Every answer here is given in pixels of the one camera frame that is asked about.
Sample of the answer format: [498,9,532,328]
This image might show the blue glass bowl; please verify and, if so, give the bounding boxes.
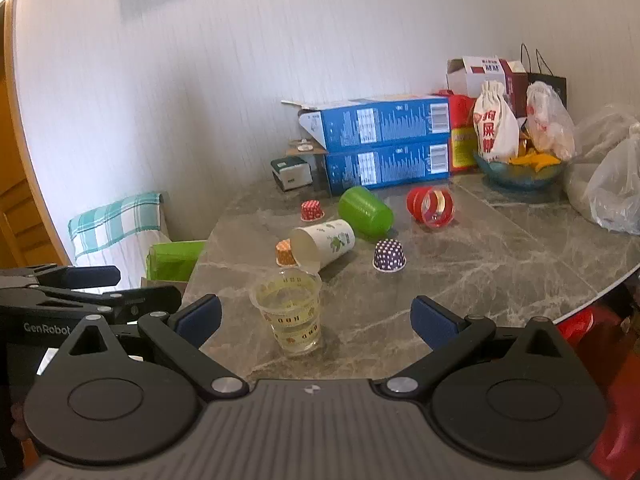
[472,149,569,191]

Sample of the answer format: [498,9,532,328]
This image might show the grey translucent plastic bag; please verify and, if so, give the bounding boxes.
[563,104,640,213]

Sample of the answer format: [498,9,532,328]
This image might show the teal checked towel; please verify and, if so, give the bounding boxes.
[68,191,165,262]

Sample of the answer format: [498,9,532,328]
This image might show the purple dotted paper baking cup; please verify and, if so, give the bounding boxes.
[372,239,406,274]

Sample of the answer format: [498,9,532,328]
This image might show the clear printed plastic cup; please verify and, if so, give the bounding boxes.
[249,268,324,359]

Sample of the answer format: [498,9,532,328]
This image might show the red striped clear cup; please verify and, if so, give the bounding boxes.
[406,185,455,231]

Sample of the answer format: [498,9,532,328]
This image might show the clear plastic food bag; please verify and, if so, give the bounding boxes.
[524,81,577,162]

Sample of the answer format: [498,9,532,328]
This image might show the small green white box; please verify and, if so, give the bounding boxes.
[270,156,314,192]

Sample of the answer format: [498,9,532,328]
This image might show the white printed cloth pouch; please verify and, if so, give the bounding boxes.
[472,80,521,164]

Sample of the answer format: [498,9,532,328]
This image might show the white plastic bag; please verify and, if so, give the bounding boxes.
[584,122,640,235]

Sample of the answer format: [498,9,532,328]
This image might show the white printed paper cup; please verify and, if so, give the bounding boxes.
[289,218,357,275]

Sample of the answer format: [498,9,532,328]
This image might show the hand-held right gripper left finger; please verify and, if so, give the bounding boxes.
[50,294,249,402]

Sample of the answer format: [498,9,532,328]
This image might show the red plastic stool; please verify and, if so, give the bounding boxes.
[554,304,640,477]

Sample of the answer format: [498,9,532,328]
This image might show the black paper bag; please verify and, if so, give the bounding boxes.
[519,42,569,111]

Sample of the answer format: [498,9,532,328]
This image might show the blue cardboard box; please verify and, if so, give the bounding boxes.
[324,141,452,198]
[281,93,452,152]

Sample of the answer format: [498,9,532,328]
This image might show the orange snack packets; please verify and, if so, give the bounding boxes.
[507,127,562,170]

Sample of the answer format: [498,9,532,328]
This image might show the red yellow snack packet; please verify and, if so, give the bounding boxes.
[433,89,479,175]

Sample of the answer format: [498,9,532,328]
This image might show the green plastic bin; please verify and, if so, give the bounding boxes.
[146,240,209,282]

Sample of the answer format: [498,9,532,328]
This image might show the green plastic cup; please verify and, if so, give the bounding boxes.
[338,186,395,239]

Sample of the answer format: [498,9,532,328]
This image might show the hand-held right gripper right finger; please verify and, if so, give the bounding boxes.
[385,296,583,401]

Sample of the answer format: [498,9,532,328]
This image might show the wooden door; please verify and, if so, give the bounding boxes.
[0,0,75,271]

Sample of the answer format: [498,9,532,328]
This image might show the white red cardboard box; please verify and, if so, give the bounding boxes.
[446,55,529,112]

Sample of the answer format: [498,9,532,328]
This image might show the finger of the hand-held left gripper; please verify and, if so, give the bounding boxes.
[0,284,183,325]
[0,264,122,292]

